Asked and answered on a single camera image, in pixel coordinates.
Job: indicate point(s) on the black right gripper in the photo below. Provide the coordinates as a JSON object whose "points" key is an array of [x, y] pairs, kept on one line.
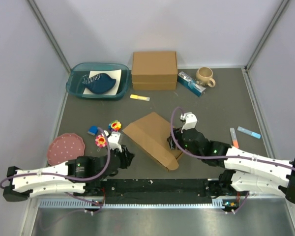
{"points": [[177, 135]]}

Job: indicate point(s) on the pink flower toy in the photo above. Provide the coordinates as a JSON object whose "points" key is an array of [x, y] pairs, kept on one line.
{"points": [[100, 141]]}

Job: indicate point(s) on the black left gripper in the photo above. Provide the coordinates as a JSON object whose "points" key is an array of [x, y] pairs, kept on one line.
{"points": [[126, 157]]}

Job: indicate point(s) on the beige ceramic mug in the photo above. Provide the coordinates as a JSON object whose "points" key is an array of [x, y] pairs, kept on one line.
{"points": [[204, 76]]}

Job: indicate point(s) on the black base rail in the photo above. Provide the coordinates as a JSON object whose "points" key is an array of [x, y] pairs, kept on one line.
{"points": [[157, 191]]}

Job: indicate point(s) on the orange grey marker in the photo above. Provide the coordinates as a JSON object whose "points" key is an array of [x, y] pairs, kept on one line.
{"points": [[234, 138]]}

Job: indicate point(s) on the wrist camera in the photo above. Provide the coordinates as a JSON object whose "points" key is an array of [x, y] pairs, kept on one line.
{"points": [[114, 140], [189, 119]]}

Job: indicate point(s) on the rainbow flower toy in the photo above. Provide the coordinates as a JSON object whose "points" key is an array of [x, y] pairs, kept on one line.
{"points": [[115, 126]]}

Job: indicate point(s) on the white paper sheet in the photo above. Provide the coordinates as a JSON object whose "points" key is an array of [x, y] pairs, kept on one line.
{"points": [[116, 74]]}

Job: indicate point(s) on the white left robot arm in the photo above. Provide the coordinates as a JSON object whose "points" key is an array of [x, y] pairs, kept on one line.
{"points": [[82, 176]]}

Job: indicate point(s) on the grey slotted cable duct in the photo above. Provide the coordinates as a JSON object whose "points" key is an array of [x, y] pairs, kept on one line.
{"points": [[73, 203]]}

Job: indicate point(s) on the brown cardboard box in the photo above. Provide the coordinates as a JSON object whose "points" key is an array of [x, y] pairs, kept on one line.
{"points": [[150, 133]]}

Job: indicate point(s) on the pink dotted plate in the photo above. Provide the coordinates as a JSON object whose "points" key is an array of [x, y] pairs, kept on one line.
{"points": [[65, 147]]}

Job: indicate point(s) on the light blue marker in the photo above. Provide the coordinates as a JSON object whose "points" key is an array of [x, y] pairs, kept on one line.
{"points": [[249, 132]]}

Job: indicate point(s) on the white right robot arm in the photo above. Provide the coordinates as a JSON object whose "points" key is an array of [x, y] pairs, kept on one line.
{"points": [[243, 171]]}

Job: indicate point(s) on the blue toothbrush package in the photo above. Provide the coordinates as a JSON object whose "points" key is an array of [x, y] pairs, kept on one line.
{"points": [[189, 83]]}

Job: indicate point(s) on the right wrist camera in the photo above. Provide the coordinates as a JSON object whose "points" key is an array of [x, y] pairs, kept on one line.
{"points": [[189, 119]]}

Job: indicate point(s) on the dark blue fish plate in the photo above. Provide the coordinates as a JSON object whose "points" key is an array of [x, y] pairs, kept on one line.
{"points": [[99, 83]]}

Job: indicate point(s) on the blue eraser block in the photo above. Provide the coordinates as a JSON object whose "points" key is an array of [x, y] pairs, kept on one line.
{"points": [[93, 130]]}

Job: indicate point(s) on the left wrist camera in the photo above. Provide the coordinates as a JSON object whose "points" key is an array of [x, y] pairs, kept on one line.
{"points": [[114, 140]]}

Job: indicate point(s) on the teal plastic bin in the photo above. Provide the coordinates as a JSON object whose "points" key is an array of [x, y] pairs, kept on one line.
{"points": [[74, 84]]}

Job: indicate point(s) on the upper folded cardboard box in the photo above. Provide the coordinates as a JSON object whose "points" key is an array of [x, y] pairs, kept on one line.
{"points": [[154, 67]]}

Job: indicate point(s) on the yellow glue stick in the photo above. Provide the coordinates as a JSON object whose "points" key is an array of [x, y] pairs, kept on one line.
{"points": [[137, 97]]}

